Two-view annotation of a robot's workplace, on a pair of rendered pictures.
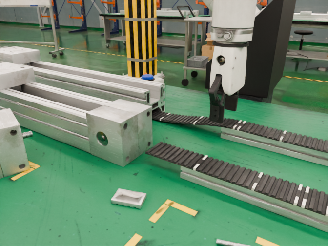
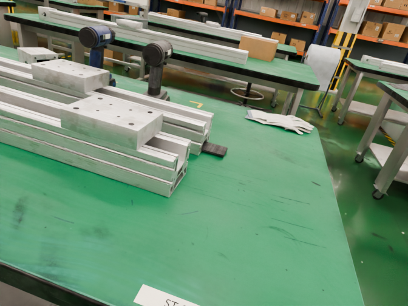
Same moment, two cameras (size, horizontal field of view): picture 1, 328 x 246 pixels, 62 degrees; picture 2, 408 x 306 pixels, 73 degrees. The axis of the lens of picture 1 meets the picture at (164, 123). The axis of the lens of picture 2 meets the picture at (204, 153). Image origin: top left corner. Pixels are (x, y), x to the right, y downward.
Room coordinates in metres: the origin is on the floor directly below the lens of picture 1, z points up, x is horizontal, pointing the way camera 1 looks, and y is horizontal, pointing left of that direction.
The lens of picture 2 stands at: (1.58, 0.56, 1.11)
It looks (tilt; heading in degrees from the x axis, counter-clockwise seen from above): 28 degrees down; 158
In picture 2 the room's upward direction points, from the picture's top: 11 degrees clockwise
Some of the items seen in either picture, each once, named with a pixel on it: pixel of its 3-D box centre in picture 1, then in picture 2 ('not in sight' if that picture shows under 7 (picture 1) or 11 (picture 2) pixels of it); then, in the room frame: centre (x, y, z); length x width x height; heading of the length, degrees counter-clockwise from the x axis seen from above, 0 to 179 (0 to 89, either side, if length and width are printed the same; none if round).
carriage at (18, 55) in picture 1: (15, 58); (114, 125); (1.05, 0.57, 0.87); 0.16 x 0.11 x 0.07; 57
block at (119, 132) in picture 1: (125, 128); not in sight; (0.52, 0.08, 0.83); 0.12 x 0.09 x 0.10; 147
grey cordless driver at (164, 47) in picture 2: not in sight; (158, 76); (0.70, 0.71, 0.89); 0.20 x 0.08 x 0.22; 156
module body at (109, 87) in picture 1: (59, 81); (15, 116); (0.92, 0.36, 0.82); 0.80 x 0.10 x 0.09; 57
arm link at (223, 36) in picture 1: (231, 34); not in sight; (0.59, -0.14, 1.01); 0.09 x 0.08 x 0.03; 147
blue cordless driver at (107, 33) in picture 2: not in sight; (102, 60); (0.56, 0.54, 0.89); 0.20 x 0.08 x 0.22; 155
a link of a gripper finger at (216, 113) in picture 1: (215, 109); not in sight; (0.55, -0.11, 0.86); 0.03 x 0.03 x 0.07; 57
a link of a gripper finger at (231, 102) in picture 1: (233, 95); not in sight; (0.64, -0.17, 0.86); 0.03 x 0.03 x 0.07; 57
